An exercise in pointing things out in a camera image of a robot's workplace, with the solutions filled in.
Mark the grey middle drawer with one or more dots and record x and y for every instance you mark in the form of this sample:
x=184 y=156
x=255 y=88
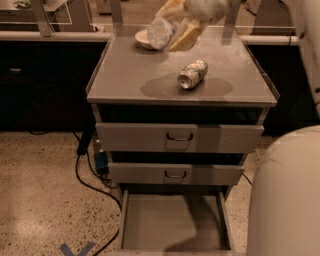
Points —
x=179 y=174

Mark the blue power box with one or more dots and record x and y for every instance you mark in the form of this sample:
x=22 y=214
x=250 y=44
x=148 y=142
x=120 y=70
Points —
x=100 y=158

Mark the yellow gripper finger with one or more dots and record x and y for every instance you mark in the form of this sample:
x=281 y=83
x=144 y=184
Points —
x=186 y=35
x=172 y=9

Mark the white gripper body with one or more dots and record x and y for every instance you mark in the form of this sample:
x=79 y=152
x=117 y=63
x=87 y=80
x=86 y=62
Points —
x=207 y=7

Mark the grey top drawer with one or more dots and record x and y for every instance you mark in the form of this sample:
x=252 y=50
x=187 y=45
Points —
x=191 y=138

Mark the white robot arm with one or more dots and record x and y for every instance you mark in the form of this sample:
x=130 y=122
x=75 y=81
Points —
x=284 y=212

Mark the white horizontal rail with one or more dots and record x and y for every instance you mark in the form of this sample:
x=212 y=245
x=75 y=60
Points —
x=105 y=36

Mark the grey metal drawer cabinet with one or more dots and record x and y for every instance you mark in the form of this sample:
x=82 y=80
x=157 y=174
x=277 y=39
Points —
x=179 y=118

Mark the cream ceramic bowl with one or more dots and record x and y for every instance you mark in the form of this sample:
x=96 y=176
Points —
x=141 y=38

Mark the grey open bottom drawer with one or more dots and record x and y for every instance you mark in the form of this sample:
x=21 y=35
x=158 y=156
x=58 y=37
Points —
x=189 y=224

